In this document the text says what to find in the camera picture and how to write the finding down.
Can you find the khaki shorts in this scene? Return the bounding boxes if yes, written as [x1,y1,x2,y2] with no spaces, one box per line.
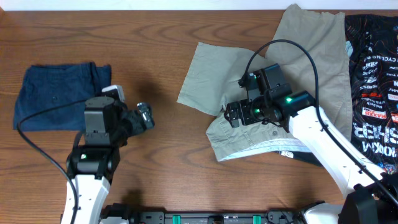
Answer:
[177,4,353,161]

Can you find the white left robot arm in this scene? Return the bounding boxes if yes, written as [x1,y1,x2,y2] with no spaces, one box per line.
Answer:
[61,96,155,223]

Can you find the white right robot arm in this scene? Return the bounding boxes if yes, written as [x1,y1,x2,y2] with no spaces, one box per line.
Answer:
[224,91,397,223]

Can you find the folded navy blue shorts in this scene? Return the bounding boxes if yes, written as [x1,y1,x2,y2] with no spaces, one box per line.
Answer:
[13,62,111,131]

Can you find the black printed cycling jersey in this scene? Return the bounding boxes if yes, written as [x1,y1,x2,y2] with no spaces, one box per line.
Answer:
[269,9,397,174]

